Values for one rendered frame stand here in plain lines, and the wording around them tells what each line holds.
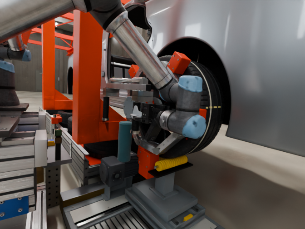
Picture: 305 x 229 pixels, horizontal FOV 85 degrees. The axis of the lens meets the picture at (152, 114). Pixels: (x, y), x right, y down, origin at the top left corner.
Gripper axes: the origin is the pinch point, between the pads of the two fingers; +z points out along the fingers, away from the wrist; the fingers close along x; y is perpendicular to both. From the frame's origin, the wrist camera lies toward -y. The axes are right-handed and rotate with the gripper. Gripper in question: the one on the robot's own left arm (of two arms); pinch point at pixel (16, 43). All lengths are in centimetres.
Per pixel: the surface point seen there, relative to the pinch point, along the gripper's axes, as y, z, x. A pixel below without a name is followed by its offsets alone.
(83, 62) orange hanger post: 6, -35, 53
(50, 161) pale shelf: 73, -48, 44
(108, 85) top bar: 18, -56, 71
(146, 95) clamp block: 19, -91, 86
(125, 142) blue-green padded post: 51, -62, 87
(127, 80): 13, -68, 80
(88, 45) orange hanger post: -7, -34, 54
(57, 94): 46, 153, 5
